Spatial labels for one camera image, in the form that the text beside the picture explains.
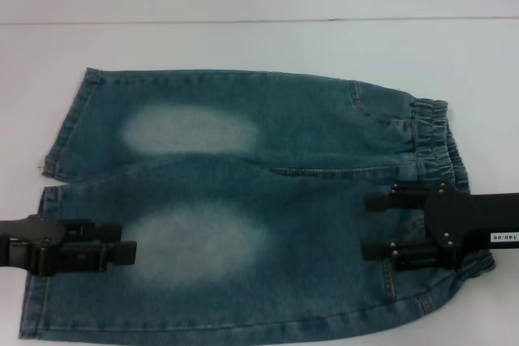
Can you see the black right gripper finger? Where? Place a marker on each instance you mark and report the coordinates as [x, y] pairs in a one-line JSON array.
[[401, 253], [397, 200]]

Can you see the white number label sticker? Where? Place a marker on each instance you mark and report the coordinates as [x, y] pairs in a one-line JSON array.
[[504, 237]]

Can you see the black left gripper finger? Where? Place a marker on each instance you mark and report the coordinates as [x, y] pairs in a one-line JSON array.
[[105, 255], [93, 231]]

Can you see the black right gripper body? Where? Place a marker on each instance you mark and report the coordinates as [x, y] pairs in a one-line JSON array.
[[474, 220]]

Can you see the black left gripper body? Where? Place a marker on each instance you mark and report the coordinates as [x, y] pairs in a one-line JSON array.
[[28, 236]]

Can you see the blue denim shorts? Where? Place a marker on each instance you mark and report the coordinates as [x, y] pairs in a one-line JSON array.
[[251, 208]]

